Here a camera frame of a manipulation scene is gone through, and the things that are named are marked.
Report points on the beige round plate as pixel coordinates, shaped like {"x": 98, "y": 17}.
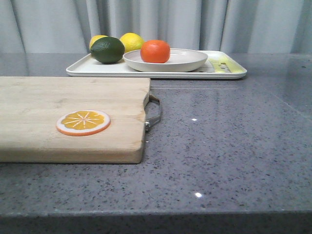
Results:
{"x": 181, "y": 60}

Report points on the orange mandarin fruit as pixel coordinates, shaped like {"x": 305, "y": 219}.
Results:
{"x": 155, "y": 51}

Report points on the white rectangular tray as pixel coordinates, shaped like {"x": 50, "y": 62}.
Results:
{"x": 90, "y": 67}

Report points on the orange slice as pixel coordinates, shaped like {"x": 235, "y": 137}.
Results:
{"x": 83, "y": 123}

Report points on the yellow lemon right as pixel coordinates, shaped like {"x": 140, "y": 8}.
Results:
{"x": 132, "y": 41}

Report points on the yellow lemon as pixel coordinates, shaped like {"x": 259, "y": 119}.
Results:
{"x": 95, "y": 38}
{"x": 132, "y": 41}

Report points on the yellow plastic fork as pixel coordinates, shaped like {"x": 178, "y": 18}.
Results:
{"x": 229, "y": 65}

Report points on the green lime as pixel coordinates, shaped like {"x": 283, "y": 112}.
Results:
{"x": 107, "y": 50}

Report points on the yellow lemon left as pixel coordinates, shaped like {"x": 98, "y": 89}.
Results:
{"x": 95, "y": 38}

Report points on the wooden cutting board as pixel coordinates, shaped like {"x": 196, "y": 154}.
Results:
{"x": 31, "y": 106}

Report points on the grey curtain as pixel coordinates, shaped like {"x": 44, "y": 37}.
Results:
{"x": 234, "y": 26}

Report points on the metal cutting board handle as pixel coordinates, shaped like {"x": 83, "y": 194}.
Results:
{"x": 155, "y": 115}

